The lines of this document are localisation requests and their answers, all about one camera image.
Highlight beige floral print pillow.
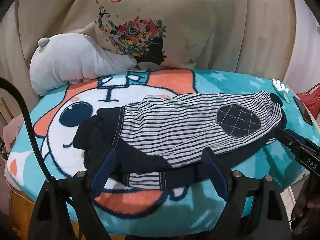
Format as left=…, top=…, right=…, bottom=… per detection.
left=88, top=0, right=231, bottom=68

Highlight operator right hand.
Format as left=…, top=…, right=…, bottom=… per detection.
left=291, top=177, right=320, bottom=233

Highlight teal cartoon fleece blanket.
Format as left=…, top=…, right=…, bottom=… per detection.
left=6, top=69, right=319, bottom=237

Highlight black smartphone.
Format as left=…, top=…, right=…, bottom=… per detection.
left=293, top=96, right=313, bottom=126

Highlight beige curtain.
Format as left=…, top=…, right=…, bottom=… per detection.
left=1, top=0, right=296, bottom=109

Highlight black cable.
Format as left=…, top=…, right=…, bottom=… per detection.
left=0, top=77, right=83, bottom=239

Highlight striped navy toddler pants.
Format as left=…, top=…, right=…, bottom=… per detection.
left=73, top=91, right=286, bottom=190

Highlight red bag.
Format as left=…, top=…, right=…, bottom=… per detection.
left=297, top=83, right=320, bottom=119

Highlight white snowflake hair clip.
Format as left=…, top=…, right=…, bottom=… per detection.
left=272, top=79, right=291, bottom=103

